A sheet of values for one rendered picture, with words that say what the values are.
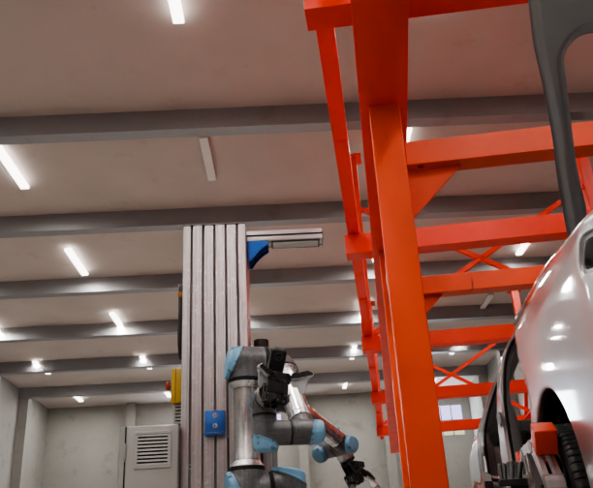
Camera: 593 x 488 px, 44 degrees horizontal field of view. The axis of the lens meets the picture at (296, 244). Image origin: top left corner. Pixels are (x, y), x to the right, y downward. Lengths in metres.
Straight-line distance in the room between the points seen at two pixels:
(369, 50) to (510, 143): 0.87
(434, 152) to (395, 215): 0.42
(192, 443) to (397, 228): 1.53
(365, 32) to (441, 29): 5.65
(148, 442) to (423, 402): 1.27
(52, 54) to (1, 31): 0.62
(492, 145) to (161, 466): 2.28
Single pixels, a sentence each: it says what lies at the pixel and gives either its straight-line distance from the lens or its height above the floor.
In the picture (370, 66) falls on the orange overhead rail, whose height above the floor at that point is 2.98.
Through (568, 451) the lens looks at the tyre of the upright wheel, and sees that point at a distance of 2.68.
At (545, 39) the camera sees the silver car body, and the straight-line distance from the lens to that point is 3.26.
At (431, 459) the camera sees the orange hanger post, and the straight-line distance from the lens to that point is 3.31.
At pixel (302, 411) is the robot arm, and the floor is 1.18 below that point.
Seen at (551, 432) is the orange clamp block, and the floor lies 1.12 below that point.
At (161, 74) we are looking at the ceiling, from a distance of 9.50.
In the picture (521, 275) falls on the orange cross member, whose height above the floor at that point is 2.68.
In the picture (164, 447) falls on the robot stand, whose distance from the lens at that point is 2.68.
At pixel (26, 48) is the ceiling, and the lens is 9.40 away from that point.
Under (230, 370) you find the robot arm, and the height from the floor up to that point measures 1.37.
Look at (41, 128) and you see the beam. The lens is 10.37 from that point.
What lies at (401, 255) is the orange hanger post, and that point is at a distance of 3.57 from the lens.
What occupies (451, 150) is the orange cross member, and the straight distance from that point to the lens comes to 3.86.
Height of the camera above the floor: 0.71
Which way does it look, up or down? 25 degrees up
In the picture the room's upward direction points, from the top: 3 degrees counter-clockwise
